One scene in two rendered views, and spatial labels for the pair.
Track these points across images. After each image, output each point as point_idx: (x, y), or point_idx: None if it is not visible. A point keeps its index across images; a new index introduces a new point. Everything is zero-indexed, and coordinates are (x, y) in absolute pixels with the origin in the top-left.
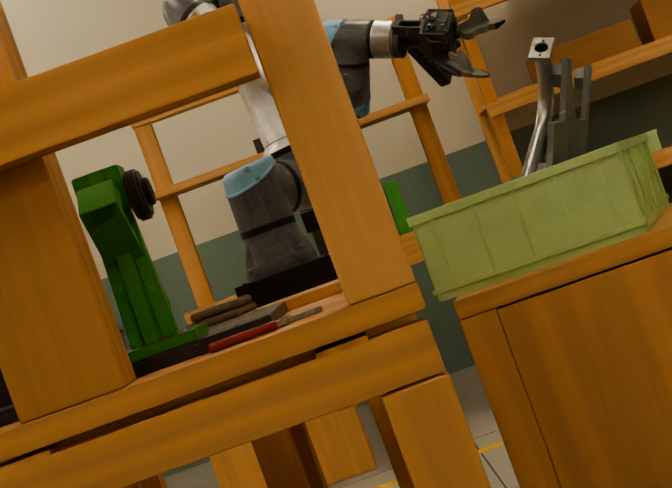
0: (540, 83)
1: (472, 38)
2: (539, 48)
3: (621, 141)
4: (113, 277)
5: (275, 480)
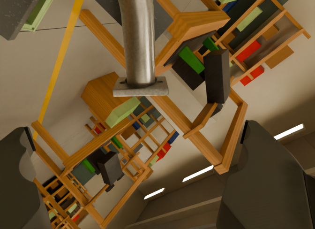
0: (120, 2)
1: (227, 179)
2: (152, 78)
3: (52, 1)
4: None
5: None
